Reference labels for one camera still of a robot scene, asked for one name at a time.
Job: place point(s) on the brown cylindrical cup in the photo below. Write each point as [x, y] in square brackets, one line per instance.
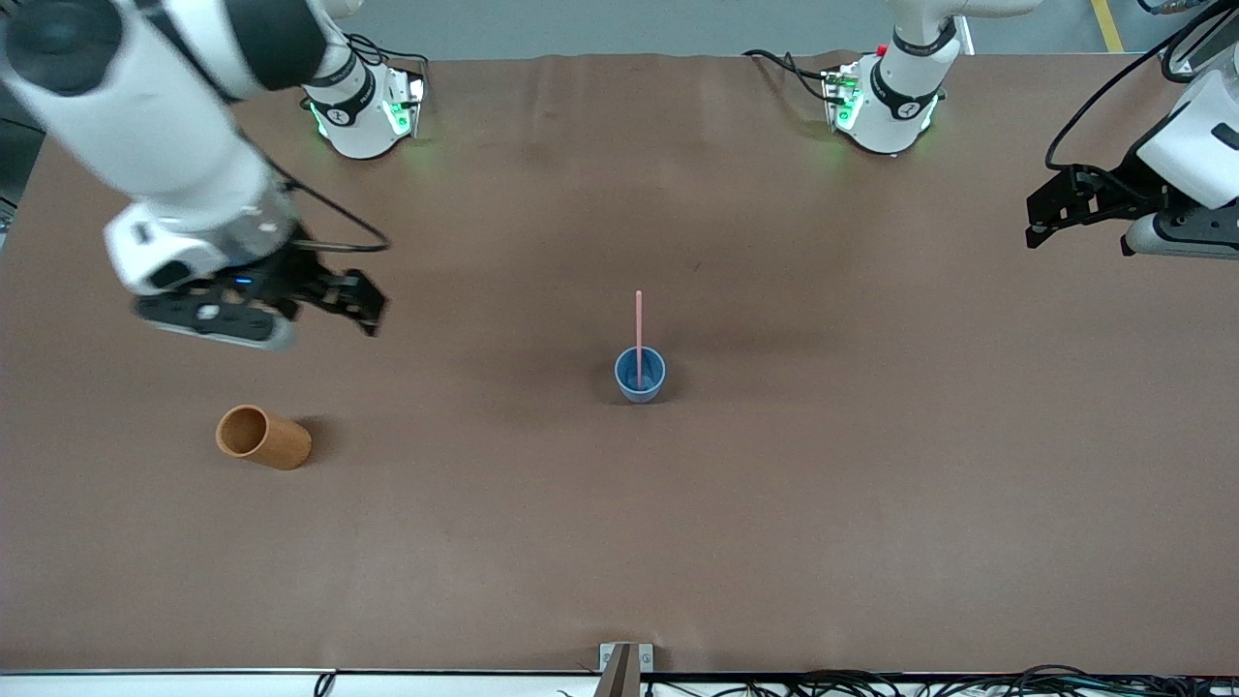
[286, 445]

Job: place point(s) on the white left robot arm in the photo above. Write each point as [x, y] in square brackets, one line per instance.
[895, 106]

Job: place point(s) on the pink chopstick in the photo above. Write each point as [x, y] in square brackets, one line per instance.
[639, 329]

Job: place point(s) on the grey base connector box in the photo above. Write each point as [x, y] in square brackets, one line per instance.
[407, 106]
[840, 97]

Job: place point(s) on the blue cup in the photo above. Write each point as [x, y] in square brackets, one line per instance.
[624, 387]

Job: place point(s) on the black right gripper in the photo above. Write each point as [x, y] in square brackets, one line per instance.
[287, 277]

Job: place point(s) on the grey bracket with post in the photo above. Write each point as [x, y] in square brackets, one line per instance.
[608, 658]

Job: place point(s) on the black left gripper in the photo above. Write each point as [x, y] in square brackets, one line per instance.
[1113, 191]

